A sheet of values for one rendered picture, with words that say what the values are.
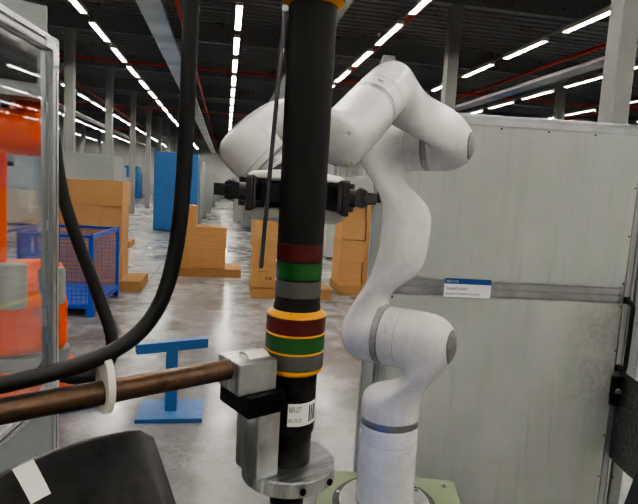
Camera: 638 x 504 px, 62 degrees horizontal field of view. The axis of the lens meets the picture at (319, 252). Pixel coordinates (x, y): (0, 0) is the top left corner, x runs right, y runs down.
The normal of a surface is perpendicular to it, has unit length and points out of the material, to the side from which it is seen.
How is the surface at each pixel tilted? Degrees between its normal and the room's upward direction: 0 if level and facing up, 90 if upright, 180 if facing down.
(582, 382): 90
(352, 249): 90
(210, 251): 90
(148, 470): 35
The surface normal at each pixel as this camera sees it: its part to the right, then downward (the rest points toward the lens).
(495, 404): 0.06, 0.13
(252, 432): -0.78, 0.03
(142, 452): 0.56, -0.76
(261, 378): 0.62, 0.13
